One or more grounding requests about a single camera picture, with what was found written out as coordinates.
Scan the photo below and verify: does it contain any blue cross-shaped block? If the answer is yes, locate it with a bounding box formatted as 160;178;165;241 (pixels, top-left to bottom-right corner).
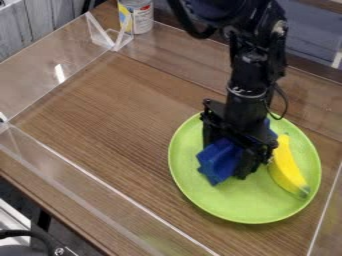
196;118;278;186

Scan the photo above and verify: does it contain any clear acrylic corner bracket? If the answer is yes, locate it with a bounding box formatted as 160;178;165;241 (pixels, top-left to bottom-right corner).
84;12;133;52

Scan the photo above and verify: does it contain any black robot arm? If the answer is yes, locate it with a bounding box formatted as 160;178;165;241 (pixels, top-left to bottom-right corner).
167;0;288;185

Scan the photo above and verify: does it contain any green round plate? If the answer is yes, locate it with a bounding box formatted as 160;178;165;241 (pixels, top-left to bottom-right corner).
168;116;322;224

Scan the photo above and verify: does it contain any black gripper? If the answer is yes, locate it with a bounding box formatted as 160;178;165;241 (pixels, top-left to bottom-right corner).
200;87;274;180

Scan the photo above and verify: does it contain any white labelled can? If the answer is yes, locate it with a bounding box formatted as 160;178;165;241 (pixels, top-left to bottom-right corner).
117;0;153;35

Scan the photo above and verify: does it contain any yellow toy banana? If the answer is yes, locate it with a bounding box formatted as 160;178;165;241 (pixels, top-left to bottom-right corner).
268;134;311;200

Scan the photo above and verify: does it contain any clear acrylic enclosure wall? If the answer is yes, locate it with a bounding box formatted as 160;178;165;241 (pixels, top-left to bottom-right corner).
0;16;342;256

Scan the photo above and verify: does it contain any black cable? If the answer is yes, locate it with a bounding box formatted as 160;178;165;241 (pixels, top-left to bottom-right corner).
0;229;56;256

